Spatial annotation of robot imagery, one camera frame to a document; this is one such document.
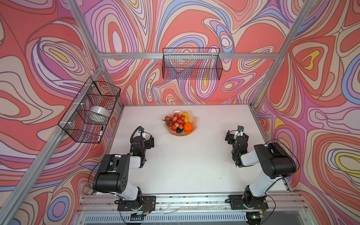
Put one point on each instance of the black marker pen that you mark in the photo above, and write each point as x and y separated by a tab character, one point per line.
100	134

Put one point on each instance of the red fake grape bunch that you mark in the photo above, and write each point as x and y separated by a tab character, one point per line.
174	122

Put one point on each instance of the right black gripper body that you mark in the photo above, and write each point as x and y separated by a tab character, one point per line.
231	141

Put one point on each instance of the black wire basket back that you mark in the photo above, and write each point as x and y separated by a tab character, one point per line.
185	63

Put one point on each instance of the aluminium front rail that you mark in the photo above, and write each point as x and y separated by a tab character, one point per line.
196	202

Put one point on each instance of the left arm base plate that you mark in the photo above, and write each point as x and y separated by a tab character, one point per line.
143	204

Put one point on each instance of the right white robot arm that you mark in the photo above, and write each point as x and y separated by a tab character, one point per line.
275	163

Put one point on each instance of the peach plastic fruit bowl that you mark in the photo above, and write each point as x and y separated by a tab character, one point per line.
192	119

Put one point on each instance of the dark fake avocado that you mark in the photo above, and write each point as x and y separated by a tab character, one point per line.
178	130

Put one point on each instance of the yellow fake squash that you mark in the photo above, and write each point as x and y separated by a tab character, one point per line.
185	117

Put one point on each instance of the large orange fake fruit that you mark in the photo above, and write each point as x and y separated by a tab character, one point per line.
188	127

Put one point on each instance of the black wire basket left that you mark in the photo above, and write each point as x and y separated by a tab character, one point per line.
78	122

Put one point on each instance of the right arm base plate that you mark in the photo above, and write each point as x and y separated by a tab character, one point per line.
241	202

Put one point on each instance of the silver tape roll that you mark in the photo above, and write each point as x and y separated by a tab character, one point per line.
100	110

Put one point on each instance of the black wire basket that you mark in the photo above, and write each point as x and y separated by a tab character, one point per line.
78	122
185	63

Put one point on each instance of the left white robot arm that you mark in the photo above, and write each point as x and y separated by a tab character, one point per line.
112	176

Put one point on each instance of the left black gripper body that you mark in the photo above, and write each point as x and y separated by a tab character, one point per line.
146	146

